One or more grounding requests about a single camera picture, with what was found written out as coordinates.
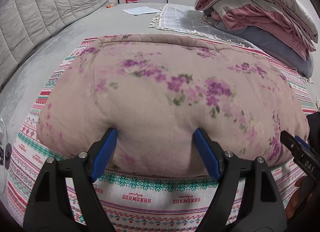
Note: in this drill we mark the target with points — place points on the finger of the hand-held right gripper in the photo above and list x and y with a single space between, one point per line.
301 142
290 140

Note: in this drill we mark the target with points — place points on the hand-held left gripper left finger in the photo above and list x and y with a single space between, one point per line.
105 152

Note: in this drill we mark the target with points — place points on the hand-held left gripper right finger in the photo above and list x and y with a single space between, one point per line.
207 154

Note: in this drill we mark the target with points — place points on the pink floral quilt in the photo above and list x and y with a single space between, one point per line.
162 109

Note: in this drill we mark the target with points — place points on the person's right hand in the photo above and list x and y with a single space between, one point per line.
293 207

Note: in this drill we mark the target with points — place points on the patterned striped blanket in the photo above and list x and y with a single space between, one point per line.
155 194

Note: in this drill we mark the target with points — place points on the blue-grey quilt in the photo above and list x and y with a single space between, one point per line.
275 44

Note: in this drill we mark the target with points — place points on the grey plaid fringed cloth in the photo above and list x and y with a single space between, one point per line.
180 19

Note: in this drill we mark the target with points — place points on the small orange object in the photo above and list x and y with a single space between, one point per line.
109 6

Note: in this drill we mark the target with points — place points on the white paper sheet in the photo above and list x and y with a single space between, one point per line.
141 10

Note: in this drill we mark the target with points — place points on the grey quilted headboard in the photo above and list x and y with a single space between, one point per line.
37 9

